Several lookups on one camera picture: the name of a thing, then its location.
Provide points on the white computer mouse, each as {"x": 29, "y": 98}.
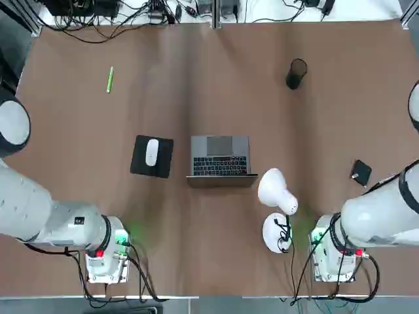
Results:
{"x": 152, "y": 152}

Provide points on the black power adapter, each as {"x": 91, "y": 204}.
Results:
{"x": 328, "y": 6}

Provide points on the grey laptop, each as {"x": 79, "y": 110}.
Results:
{"x": 199, "y": 150}

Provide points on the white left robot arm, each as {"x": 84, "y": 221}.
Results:
{"x": 36, "y": 209}

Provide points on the small black box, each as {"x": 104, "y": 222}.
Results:
{"x": 361, "y": 170}

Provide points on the green pen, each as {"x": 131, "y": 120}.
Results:
{"x": 109, "y": 80}

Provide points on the white desk lamp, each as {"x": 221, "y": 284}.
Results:
{"x": 271, "y": 186}

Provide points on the black electronics box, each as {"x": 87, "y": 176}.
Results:
{"x": 82, "y": 7}

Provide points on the aluminium frame rail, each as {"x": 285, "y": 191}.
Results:
{"x": 32, "y": 19}
{"x": 409, "y": 16}

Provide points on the aluminium post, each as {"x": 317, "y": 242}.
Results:
{"x": 216, "y": 14}

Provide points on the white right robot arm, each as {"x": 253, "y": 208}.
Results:
{"x": 376, "y": 216}

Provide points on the black mesh pen holder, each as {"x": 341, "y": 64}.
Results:
{"x": 294, "y": 78}

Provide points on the black mouse pad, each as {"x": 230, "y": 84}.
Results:
{"x": 137, "y": 163}

